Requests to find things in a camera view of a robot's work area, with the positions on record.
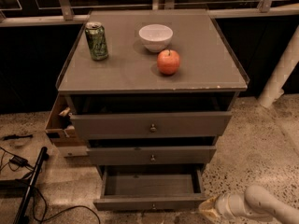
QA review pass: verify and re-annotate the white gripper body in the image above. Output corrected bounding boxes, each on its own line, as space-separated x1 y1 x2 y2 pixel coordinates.
215 193 247 219

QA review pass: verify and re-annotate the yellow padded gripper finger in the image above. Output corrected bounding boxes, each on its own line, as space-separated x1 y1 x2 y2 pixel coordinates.
198 197 220 222

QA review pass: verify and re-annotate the grey bottom drawer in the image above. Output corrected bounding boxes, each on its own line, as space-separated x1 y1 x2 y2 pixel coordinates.
93 164 206 211

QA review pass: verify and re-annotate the grey drawer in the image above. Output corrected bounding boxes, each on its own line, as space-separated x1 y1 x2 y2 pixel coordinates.
71 112 232 140
87 146 216 165
93 164 206 211

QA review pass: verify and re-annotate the grey middle drawer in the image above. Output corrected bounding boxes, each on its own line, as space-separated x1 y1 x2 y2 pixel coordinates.
87 146 216 165

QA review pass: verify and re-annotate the grey top drawer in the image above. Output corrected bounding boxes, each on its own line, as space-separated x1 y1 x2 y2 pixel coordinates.
71 112 232 140

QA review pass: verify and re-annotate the grey drawer cabinet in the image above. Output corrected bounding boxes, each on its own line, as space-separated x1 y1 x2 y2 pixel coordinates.
55 8 250 170

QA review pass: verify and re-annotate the red apple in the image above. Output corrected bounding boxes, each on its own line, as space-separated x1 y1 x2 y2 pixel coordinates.
157 49 180 76

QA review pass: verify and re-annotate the cardboard box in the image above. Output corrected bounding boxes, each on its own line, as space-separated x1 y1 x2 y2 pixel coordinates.
45 95 87 158

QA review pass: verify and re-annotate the black pole on floor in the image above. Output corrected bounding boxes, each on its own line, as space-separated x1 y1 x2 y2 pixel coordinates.
13 147 49 224

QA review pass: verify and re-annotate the white ceramic bowl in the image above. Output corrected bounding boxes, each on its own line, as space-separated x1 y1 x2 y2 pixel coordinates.
138 24 173 52

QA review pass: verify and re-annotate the black power adapter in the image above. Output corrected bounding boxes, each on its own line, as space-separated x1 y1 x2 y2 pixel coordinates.
9 156 28 167

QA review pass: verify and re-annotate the green soda can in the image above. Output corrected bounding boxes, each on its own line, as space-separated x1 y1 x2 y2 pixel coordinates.
85 22 108 61

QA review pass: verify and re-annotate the black flat tool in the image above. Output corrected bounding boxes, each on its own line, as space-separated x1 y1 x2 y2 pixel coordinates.
2 134 33 141

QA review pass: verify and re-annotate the metal railing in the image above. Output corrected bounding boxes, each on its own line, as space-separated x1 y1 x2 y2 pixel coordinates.
0 0 298 24

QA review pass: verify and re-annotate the black cable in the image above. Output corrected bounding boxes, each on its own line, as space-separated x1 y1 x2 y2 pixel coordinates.
0 147 102 224

